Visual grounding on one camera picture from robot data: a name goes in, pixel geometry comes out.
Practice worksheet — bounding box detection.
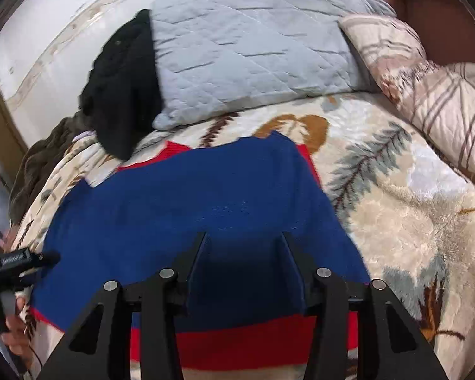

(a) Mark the person's left hand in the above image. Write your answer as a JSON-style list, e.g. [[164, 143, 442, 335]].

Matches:
[[2, 295, 35, 365]]

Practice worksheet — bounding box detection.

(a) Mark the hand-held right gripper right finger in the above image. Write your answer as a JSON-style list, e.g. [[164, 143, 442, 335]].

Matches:
[[281, 231, 450, 380]]

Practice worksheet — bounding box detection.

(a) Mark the red and blue knit sweater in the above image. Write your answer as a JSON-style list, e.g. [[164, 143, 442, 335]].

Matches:
[[29, 130, 371, 371]]

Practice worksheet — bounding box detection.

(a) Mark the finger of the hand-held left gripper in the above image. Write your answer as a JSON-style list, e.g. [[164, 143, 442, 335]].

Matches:
[[28, 250, 62, 278]]

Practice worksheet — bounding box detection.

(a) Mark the brown fuzzy blanket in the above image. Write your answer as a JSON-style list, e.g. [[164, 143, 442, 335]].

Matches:
[[10, 113, 99, 222]]

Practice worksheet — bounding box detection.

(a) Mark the grey quilted pillow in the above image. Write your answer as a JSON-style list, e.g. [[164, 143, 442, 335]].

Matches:
[[149, 0, 396, 129]]

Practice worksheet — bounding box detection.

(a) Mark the leaf print fleece blanket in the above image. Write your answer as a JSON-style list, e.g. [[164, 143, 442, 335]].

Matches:
[[8, 93, 475, 380]]

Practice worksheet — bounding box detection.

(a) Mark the striped floral pillow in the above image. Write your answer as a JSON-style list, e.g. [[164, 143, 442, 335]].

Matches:
[[338, 13, 475, 202]]

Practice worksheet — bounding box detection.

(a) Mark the black garment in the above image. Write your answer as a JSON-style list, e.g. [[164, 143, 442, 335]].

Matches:
[[81, 9, 165, 161]]

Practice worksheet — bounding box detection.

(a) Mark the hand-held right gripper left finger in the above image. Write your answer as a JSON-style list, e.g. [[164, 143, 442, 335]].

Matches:
[[35, 231, 209, 380]]

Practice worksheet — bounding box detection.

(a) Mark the brown padded headboard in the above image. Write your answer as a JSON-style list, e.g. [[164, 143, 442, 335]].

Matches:
[[342, 0, 475, 68]]

